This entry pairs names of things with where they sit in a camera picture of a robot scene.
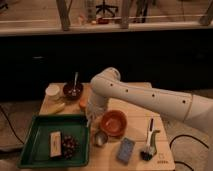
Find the black cable right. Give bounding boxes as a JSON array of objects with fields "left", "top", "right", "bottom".
[{"left": 169, "top": 133, "right": 211, "bottom": 171}]

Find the orange green fruit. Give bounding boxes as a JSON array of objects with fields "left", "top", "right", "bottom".
[{"left": 79, "top": 98, "right": 87, "bottom": 112}]

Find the dark brown bowl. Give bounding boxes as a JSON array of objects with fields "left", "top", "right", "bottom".
[{"left": 63, "top": 82, "right": 83, "bottom": 100}]

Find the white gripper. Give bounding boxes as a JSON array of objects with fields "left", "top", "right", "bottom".
[{"left": 86, "top": 106, "right": 106, "bottom": 126}]

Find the white cup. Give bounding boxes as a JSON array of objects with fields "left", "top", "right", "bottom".
[{"left": 45, "top": 84, "right": 60, "bottom": 100}]

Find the orange bowl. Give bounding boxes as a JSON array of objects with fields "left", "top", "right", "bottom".
[{"left": 100, "top": 110, "right": 127, "bottom": 137}]

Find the green plastic tray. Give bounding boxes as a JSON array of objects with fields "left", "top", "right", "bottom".
[{"left": 18, "top": 114, "right": 90, "bottom": 169}]

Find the small metal cup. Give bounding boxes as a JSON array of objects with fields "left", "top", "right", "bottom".
[{"left": 95, "top": 131, "right": 108, "bottom": 147}]

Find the blue sponge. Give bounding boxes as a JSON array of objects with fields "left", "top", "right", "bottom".
[{"left": 116, "top": 138, "right": 135, "bottom": 164}]

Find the green white dish brush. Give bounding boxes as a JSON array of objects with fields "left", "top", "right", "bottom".
[{"left": 140, "top": 118, "right": 159, "bottom": 161}]

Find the black cable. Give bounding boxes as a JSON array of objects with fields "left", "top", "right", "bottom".
[
  {"left": 169, "top": 133, "right": 211, "bottom": 171},
  {"left": 0, "top": 105, "right": 25, "bottom": 146}
]

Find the metal spoon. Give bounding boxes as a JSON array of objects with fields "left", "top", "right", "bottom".
[{"left": 72, "top": 72, "right": 79, "bottom": 96}]

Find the dark grape bunch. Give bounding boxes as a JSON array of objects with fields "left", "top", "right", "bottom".
[{"left": 62, "top": 135, "right": 78, "bottom": 159}]

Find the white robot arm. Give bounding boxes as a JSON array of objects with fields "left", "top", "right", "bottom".
[{"left": 86, "top": 67, "right": 213, "bottom": 171}]

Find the wooden block in tray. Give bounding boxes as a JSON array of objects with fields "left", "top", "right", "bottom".
[{"left": 50, "top": 131, "right": 62, "bottom": 158}]

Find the yellow banana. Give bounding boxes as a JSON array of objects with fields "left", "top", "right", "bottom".
[{"left": 48, "top": 103, "right": 65, "bottom": 114}]

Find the black cable left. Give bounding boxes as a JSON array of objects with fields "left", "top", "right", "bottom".
[{"left": 0, "top": 105, "right": 25, "bottom": 146}]

